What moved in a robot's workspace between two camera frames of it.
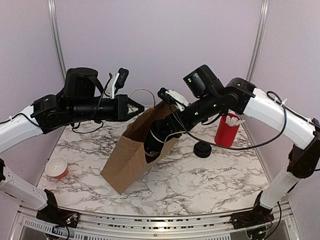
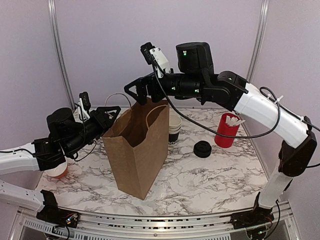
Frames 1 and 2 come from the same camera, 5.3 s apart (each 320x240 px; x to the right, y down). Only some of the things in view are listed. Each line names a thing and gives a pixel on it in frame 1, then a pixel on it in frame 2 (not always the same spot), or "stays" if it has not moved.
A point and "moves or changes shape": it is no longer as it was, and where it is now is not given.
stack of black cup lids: [202, 150] stays
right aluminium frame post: [259, 38] stays
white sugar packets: [233, 121] stays
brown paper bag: [128, 159] moves or changes shape
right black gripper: [183, 122] to [142, 82]
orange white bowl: [56, 167] stays
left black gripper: [121, 110] to [99, 114]
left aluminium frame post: [54, 21] stays
